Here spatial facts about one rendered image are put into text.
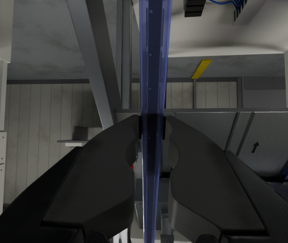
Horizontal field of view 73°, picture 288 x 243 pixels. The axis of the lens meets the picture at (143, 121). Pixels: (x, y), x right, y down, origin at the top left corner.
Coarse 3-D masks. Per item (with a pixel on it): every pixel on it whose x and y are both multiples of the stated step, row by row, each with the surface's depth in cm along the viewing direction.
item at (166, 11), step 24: (144, 0) 8; (168, 0) 8; (144, 24) 9; (168, 24) 9; (144, 48) 9; (168, 48) 9; (144, 72) 10; (144, 96) 11; (144, 120) 12; (144, 144) 13; (144, 168) 15; (144, 192) 17; (144, 216) 20; (144, 240) 24
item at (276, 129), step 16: (128, 112) 29; (176, 112) 29; (192, 112) 28; (208, 112) 28; (224, 112) 28; (240, 112) 28; (256, 112) 27; (272, 112) 27; (208, 128) 30; (224, 128) 30; (240, 128) 30; (256, 128) 29; (272, 128) 29; (224, 144) 32; (240, 144) 32; (256, 144) 32; (272, 144) 31; (256, 160) 34; (272, 160) 34; (272, 176) 37
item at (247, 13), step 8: (184, 0) 53; (192, 0) 48; (200, 0) 48; (240, 0) 53; (248, 0) 50; (256, 0) 50; (264, 0) 50; (184, 8) 55; (192, 8) 51; (200, 8) 51; (240, 8) 55; (248, 8) 53; (256, 8) 53; (184, 16) 55; (192, 16) 54; (232, 16) 62; (240, 16) 57; (248, 16) 57; (232, 24) 62; (240, 24) 61; (248, 24) 61
